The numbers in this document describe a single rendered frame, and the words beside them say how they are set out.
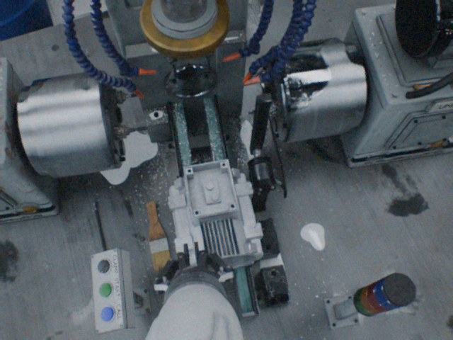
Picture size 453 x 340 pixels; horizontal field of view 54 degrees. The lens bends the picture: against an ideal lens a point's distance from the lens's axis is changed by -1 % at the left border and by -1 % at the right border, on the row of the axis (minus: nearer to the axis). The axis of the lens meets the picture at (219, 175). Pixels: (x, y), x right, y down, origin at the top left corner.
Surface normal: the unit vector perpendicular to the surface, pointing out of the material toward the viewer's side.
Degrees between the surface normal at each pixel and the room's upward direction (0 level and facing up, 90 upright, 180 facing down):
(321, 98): 43
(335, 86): 32
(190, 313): 52
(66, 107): 13
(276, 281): 0
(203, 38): 0
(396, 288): 0
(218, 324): 60
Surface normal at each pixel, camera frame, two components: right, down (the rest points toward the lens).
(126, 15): 0.17, 0.91
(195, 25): 0.00, -0.38
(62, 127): 0.08, 0.16
